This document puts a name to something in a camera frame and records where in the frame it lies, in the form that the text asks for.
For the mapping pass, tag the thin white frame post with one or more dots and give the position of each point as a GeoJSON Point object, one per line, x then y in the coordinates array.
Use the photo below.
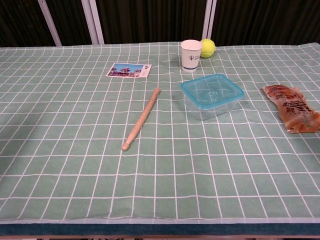
{"type": "Point", "coordinates": [50, 25]}

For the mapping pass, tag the blue plastic container lid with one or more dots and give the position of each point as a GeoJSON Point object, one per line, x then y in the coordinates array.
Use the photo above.
{"type": "Point", "coordinates": [211, 90]}

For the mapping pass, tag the white paper cup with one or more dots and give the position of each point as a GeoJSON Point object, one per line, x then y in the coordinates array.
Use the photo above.
{"type": "Point", "coordinates": [191, 57]}

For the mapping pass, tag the green checked tablecloth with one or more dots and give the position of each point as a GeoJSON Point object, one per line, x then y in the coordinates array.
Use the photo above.
{"type": "Point", "coordinates": [75, 125]}

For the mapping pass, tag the building photo postcard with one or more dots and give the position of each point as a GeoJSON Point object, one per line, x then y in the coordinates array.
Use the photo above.
{"type": "Point", "coordinates": [125, 70]}

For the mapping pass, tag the black pleated curtain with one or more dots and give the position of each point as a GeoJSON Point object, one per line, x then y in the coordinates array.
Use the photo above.
{"type": "Point", "coordinates": [150, 20]}

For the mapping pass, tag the clear plastic food container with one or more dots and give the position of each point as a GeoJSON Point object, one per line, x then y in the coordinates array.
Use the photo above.
{"type": "Point", "coordinates": [212, 112]}

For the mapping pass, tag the brown snack packet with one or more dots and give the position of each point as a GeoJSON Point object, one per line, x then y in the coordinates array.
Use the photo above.
{"type": "Point", "coordinates": [295, 107]}

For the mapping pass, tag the double white frame post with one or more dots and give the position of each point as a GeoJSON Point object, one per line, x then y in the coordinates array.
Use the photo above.
{"type": "Point", "coordinates": [93, 25]}

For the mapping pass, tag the wooden drumstick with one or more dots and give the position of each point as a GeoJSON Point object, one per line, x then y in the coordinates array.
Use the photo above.
{"type": "Point", "coordinates": [142, 117]}

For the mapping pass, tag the yellow tennis ball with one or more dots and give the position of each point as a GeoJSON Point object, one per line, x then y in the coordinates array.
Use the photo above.
{"type": "Point", "coordinates": [209, 47]}

